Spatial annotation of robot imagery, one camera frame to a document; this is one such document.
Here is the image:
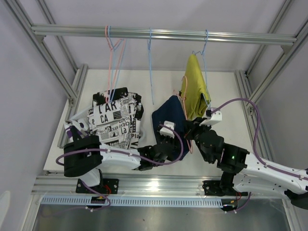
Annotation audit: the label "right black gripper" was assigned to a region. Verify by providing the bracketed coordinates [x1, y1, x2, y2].
[181, 117, 212, 163]

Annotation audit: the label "navy blue trousers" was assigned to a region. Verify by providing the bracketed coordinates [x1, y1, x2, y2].
[152, 95, 189, 160]

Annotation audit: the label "pink hanger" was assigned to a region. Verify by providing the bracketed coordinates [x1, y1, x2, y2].
[105, 26, 123, 102]
[173, 76, 194, 154]

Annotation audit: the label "yellow green trousers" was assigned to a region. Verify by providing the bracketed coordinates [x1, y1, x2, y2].
[180, 54, 208, 120]

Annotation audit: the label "white black lettered trousers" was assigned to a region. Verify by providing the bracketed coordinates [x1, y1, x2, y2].
[88, 91, 144, 149]

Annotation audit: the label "black white patterned trousers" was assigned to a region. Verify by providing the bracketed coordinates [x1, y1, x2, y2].
[92, 87, 144, 120]

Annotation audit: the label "light blue hanger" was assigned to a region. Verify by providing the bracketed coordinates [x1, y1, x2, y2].
[192, 29, 211, 108]
[147, 28, 154, 105]
[109, 36, 127, 103]

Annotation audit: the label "purple camouflage trousers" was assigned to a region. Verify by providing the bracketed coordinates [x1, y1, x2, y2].
[64, 118, 90, 143]

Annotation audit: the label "white plastic basket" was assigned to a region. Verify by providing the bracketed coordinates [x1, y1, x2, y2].
[67, 103, 145, 149]

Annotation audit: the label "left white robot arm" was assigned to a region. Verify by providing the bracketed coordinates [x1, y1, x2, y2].
[56, 128, 183, 193]

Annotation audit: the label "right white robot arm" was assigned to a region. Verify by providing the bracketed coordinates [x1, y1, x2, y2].
[184, 117, 308, 209]

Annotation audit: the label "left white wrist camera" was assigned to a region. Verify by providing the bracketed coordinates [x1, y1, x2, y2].
[159, 121, 175, 138]

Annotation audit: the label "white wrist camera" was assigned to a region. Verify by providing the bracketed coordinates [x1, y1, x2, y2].
[199, 108, 222, 126]
[159, 121, 175, 138]

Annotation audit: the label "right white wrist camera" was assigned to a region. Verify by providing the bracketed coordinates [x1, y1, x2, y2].
[199, 108, 222, 126]

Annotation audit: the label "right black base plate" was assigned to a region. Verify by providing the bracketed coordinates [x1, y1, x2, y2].
[202, 180, 248, 197]

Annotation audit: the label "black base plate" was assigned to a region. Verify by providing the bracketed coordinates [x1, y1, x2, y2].
[202, 180, 248, 197]
[76, 178, 119, 194]

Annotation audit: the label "grey slotted cable duct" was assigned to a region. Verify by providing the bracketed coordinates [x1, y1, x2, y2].
[41, 195, 223, 208]

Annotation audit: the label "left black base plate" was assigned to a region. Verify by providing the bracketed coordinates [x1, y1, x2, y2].
[76, 178, 119, 194]

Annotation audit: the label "aluminium frame posts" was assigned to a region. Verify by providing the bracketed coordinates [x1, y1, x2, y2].
[0, 0, 308, 179]

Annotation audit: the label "aluminium front rail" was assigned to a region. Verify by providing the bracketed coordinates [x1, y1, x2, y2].
[31, 174, 220, 198]

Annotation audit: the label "aluminium hanging rail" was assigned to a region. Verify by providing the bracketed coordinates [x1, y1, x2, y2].
[31, 24, 297, 46]

